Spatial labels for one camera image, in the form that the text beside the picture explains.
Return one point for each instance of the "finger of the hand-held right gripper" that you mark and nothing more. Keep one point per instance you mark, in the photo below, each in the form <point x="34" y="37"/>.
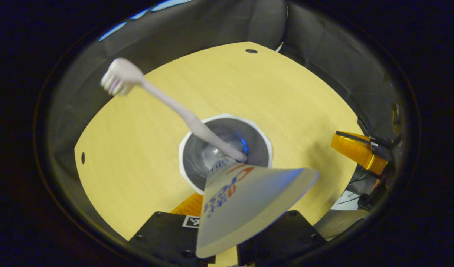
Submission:
<point x="355" y="150"/>

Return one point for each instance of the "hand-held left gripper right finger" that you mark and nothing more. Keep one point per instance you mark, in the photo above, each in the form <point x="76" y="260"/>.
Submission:
<point x="282" y="237"/>

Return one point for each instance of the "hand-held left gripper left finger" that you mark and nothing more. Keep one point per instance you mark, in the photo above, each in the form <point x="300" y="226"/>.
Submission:
<point x="163" y="237"/>

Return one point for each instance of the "white toothpaste tube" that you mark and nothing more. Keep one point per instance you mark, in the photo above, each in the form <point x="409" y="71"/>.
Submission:
<point x="249" y="200"/>

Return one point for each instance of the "white cup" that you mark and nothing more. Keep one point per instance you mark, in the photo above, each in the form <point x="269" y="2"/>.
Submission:
<point x="256" y="144"/>

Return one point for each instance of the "pale pink toothbrush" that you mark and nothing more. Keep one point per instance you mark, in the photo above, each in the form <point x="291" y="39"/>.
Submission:
<point x="175" y="105"/>

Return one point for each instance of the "black backdrop cloth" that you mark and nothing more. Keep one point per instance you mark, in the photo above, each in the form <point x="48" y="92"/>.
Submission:
<point x="323" y="55"/>

